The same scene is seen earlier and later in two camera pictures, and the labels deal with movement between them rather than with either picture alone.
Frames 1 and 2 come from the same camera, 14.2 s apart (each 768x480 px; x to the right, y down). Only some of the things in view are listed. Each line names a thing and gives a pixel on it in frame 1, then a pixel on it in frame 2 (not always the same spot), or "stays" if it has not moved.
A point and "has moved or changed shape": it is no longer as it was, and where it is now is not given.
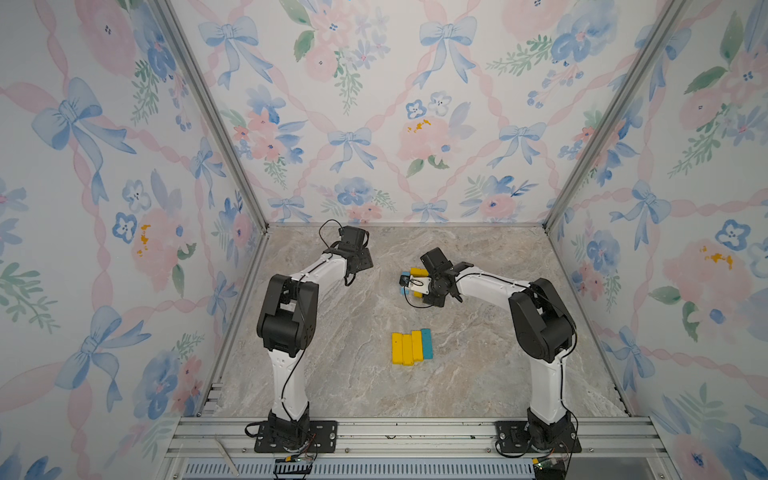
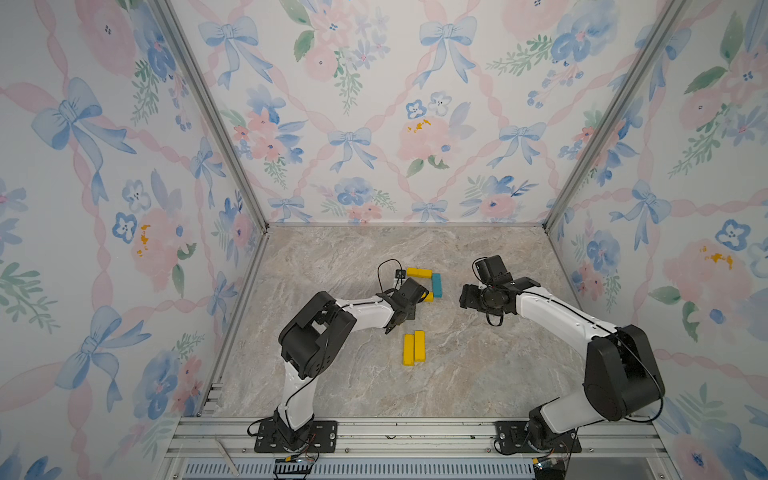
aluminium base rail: x=204 y=448 stays
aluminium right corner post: x=673 y=12 stays
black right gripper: x=433 y=300 -> x=466 y=298
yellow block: x=419 y=272 stays
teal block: x=428 y=351 has moved or changed shape
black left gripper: x=366 y=259 -> x=411 y=314
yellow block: x=407 y=350 -> x=420 y=346
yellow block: x=397 y=348 -> x=408 y=350
